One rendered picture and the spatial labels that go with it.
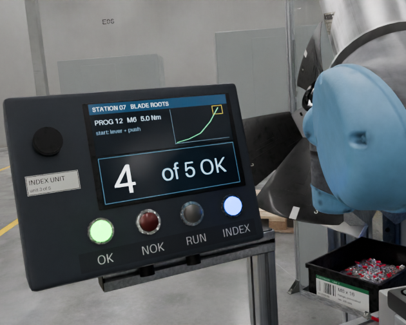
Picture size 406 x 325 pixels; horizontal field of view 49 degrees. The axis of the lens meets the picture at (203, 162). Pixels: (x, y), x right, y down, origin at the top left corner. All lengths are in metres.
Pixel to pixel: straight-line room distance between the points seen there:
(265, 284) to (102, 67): 7.84
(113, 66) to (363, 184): 8.05
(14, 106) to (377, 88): 0.33
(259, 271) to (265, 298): 0.04
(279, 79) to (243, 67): 0.55
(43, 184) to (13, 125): 0.06
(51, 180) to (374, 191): 0.30
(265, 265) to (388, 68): 0.36
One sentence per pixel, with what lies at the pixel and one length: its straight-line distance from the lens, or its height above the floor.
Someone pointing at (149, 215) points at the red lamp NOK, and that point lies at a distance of 0.47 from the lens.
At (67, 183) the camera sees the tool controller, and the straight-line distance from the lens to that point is 0.47.
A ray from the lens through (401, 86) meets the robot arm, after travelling 0.35.
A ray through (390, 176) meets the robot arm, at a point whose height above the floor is 1.18.
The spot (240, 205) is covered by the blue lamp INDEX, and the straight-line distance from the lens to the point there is 0.51.
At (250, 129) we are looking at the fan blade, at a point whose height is 1.12.
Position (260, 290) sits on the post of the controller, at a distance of 0.64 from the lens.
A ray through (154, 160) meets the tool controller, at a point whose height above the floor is 1.18.
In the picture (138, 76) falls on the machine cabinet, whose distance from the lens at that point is 8.24.
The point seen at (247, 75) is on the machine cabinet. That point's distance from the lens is 6.63.
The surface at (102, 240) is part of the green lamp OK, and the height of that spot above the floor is 1.11.
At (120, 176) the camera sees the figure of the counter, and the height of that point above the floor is 1.17.
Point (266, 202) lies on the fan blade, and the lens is 1.14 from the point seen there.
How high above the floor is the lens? 1.25
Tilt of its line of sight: 9 degrees down
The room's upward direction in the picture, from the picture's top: 4 degrees counter-clockwise
